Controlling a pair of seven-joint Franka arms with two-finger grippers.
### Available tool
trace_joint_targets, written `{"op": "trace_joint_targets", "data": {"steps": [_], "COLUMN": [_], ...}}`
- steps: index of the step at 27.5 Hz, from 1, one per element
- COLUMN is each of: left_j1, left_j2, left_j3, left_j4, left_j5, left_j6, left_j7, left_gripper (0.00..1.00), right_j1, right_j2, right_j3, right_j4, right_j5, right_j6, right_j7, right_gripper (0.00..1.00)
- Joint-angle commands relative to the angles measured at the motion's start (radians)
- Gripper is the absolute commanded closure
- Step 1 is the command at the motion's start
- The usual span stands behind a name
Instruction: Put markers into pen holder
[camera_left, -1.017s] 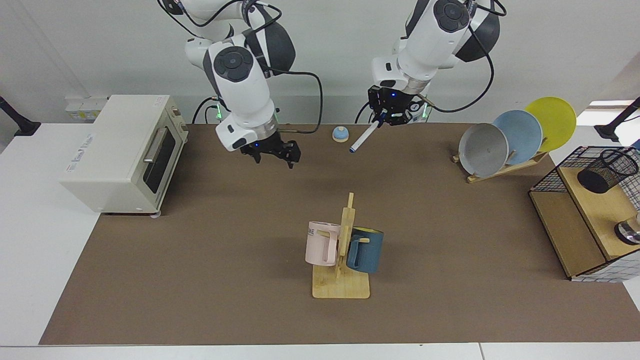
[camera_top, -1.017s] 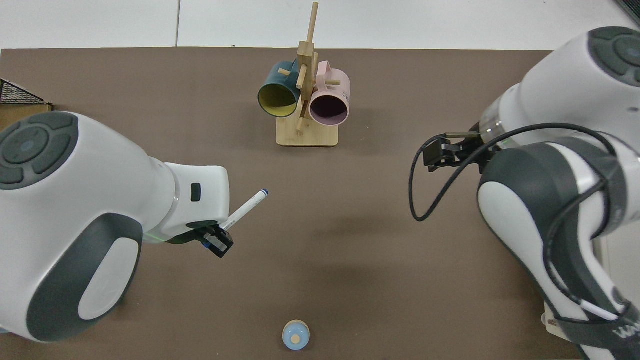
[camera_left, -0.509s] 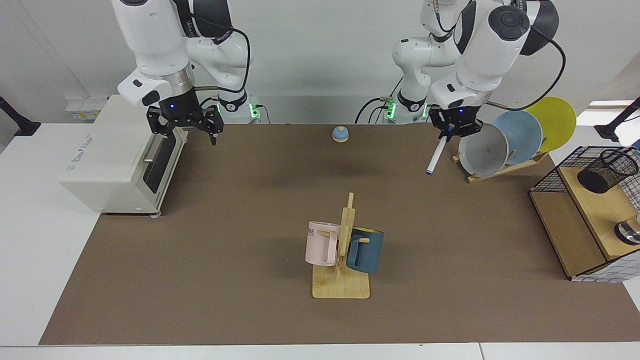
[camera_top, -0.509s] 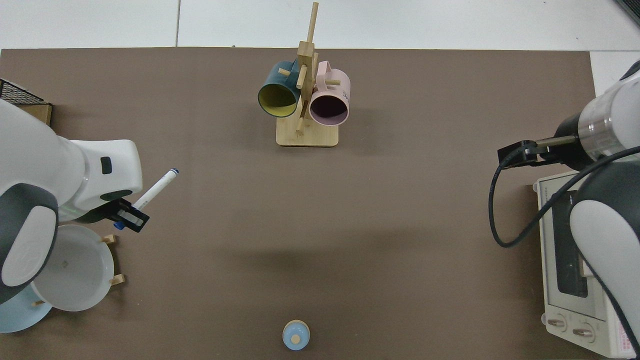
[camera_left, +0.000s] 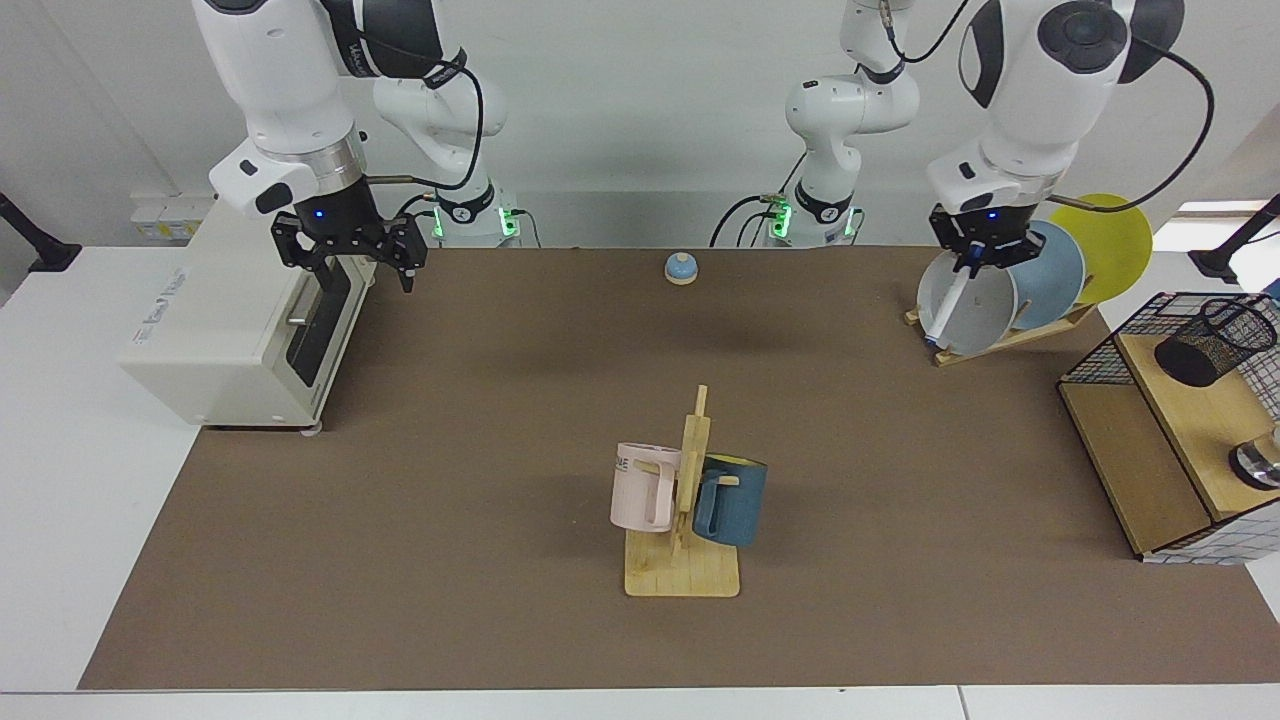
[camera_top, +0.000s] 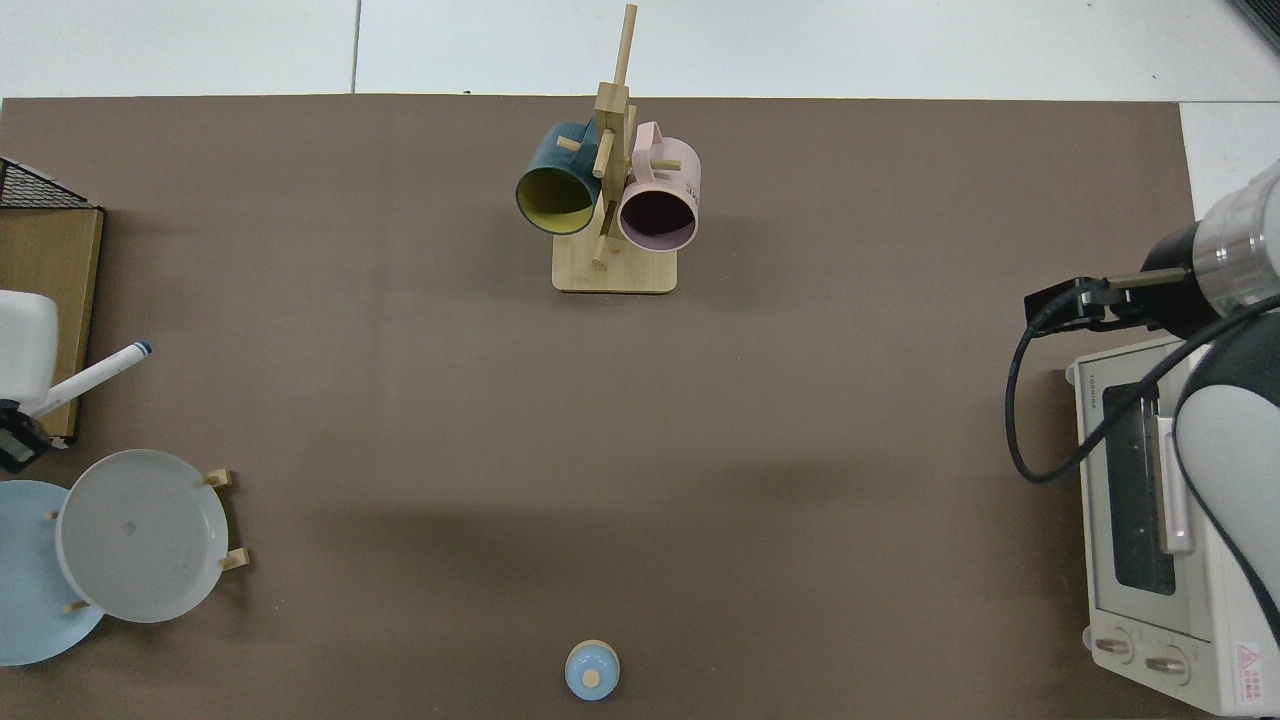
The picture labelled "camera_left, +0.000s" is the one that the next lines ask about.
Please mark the white marker with blue cap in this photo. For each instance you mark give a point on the white marker with blue cap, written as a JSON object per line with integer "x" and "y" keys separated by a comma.
{"x": 945, "y": 310}

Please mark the black mesh pen holder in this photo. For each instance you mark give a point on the black mesh pen holder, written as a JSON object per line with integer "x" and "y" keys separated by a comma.
{"x": 1190, "y": 360}

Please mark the grey plate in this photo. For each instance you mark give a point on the grey plate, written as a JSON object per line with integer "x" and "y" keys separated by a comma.
{"x": 985, "y": 315}

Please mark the light blue plate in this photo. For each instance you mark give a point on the light blue plate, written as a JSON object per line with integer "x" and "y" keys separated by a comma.
{"x": 1055, "y": 280}

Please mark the wooden plate rack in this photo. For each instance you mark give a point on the wooden plate rack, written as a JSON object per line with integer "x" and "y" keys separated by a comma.
{"x": 1000, "y": 345}

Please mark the pale toaster oven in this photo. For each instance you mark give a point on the pale toaster oven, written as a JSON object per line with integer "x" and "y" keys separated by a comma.
{"x": 220, "y": 330}

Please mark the yellow plate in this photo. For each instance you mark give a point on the yellow plate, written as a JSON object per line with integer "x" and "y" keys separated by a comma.
{"x": 1115, "y": 245}

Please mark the brown table cloth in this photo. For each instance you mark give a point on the brown table cloth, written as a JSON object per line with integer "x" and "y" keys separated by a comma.
{"x": 400, "y": 560}

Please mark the pink cup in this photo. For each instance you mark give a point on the pink cup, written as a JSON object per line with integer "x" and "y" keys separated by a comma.
{"x": 635, "y": 490}

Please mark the dark blue cup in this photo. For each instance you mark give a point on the dark blue cup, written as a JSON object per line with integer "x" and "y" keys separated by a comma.
{"x": 735, "y": 500}

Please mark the glass lid with metal rim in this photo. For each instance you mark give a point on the glass lid with metal rim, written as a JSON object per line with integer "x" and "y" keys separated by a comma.
{"x": 1258, "y": 465}

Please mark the wooden cup stand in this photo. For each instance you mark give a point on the wooden cup stand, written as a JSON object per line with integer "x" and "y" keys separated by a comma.
{"x": 680, "y": 575}

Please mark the white wall socket strip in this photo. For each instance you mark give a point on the white wall socket strip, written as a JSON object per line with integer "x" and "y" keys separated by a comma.
{"x": 170, "y": 215}

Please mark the black camera stand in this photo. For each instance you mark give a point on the black camera stand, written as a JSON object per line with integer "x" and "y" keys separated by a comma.
{"x": 1215, "y": 262}
{"x": 50, "y": 255}

